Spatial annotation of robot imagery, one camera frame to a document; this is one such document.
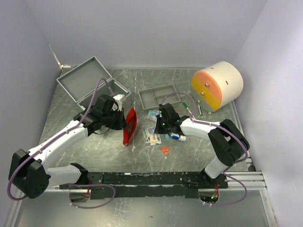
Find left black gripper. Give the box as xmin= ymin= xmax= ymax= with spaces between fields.
xmin=102 ymin=107 xmax=129 ymax=131

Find red first aid pouch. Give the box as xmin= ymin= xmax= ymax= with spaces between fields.
xmin=123 ymin=107 xmax=137 ymax=146

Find teal tape roll packet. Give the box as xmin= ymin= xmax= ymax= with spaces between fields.
xmin=147 ymin=110 xmax=160 ymax=122

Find white blue gauze packet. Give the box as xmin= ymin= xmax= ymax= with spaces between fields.
xmin=143 ymin=127 xmax=161 ymax=145

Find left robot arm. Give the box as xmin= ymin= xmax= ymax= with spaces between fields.
xmin=9 ymin=94 xmax=127 ymax=199

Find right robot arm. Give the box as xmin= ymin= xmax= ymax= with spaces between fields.
xmin=155 ymin=103 xmax=250 ymax=188

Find green cap marker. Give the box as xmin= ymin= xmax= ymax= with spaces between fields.
xmin=182 ymin=102 xmax=192 ymax=115

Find white blue tube bottle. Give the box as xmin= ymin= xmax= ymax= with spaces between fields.
xmin=170 ymin=133 xmax=186 ymax=142

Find grey divided tray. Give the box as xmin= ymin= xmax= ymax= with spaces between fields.
xmin=138 ymin=85 xmax=181 ymax=110

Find orange small scissors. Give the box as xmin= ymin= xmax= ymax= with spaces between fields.
xmin=160 ymin=147 xmax=171 ymax=156

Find grey open storage case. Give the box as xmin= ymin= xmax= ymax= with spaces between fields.
xmin=57 ymin=57 xmax=132 ymax=110

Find beige cylinder drum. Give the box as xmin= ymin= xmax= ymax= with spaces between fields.
xmin=190 ymin=61 xmax=243 ymax=112

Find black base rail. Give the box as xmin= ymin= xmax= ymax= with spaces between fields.
xmin=59 ymin=171 xmax=229 ymax=201

